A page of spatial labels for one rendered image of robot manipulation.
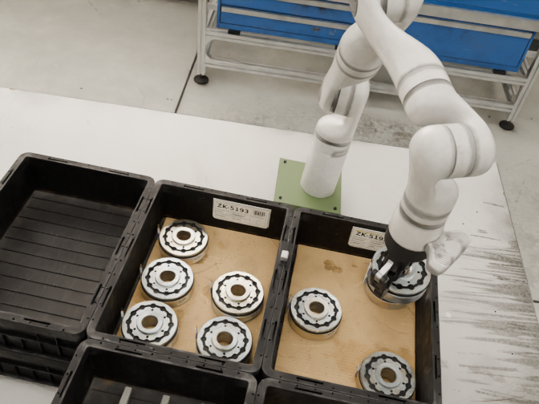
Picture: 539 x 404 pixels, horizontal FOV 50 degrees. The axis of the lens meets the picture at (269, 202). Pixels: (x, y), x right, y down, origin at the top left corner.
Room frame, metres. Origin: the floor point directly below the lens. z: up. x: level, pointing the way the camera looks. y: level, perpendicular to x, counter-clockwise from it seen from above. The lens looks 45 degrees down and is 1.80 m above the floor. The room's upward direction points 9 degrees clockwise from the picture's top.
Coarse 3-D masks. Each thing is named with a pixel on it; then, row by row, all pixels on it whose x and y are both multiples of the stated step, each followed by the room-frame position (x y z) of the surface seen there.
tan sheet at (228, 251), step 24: (216, 240) 0.83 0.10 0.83; (240, 240) 0.84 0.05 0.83; (264, 240) 0.85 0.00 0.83; (192, 264) 0.75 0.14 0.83; (216, 264) 0.76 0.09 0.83; (240, 264) 0.77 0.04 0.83; (264, 264) 0.78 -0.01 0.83; (264, 288) 0.72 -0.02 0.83; (192, 312) 0.64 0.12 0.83; (120, 336) 0.56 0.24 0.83; (192, 336) 0.59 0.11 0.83
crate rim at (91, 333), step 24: (216, 192) 0.87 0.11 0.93; (144, 216) 0.78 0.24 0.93; (288, 216) 0.84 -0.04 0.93; (120, 264) 0.65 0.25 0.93; (96, 312) 0.54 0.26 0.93; (264, 312) 0.60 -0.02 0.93; (96, 336) 0.50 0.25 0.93; (264, 336) 0.55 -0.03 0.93; (192, 360) 0.48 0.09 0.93; (216, 360) 0.49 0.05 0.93
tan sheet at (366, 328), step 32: (320, 256) 0.83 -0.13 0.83; (352, 256) 0.84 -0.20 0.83; (320, 288) 0.74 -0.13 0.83; (352, 288) 0.75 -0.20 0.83; (288, 320) 0.65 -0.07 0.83; (352, 320) 0.67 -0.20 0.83; (384, 320) 0.69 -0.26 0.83; (288, 352) 0.58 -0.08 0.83; (320, 352) 0.59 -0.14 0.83; (352, 352) 0.60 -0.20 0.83; (352, 384) 0.54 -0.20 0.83
